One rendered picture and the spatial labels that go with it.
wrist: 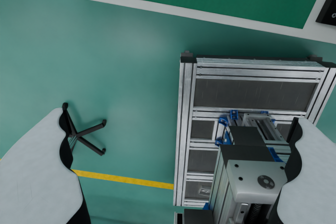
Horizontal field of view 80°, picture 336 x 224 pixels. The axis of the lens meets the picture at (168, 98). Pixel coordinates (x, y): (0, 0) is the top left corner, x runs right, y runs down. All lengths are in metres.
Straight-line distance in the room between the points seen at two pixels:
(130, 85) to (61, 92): 0.51
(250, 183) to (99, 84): 1.22
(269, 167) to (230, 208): 0.13
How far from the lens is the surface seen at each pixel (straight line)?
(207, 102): 1.24
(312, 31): 0.61
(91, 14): 1.37
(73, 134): 1.76
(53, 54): 1.55
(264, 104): 1.33
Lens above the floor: 1.26
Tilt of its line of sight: 60 degrees down
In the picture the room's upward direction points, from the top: 175 degrees counter-clockwise
